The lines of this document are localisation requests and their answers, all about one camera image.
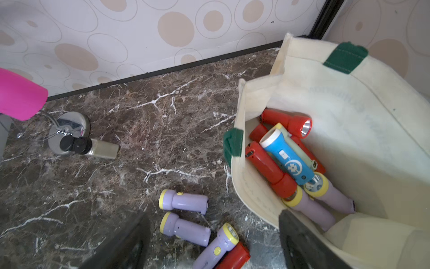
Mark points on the purple flashlight middle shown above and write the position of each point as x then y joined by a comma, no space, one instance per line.
173,225

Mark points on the blue flashlight white rim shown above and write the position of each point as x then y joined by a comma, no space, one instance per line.
273,142

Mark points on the cream tote bag green handles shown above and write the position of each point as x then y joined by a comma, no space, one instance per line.
371,131

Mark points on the large red flashlight right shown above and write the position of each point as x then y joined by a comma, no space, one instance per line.
236,258

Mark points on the purple flashlight yellow button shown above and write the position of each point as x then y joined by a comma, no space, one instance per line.
225,241

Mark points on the purple flashlight lying sideways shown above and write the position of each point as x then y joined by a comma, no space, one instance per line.
171,199

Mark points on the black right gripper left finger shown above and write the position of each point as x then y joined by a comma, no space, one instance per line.
127,249

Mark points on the square jar black lid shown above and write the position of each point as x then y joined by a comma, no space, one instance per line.
96,148

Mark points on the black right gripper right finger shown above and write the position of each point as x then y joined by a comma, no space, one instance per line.
302,249

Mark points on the purple flashlight front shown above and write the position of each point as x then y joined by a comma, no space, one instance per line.
301,202

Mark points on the dark lid jar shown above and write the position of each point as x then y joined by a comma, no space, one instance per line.
66,143

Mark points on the chrome glass holder stand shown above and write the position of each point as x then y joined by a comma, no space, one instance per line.
68,124

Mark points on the purple flashlight back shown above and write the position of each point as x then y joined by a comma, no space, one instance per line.
321,188

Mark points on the green flashlight yellow rim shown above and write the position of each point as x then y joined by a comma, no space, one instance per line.
312,164

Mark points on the small red flashlight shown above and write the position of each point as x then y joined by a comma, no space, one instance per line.
260,130

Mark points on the pink plastic wine glass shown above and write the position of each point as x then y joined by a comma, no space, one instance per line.
21,98

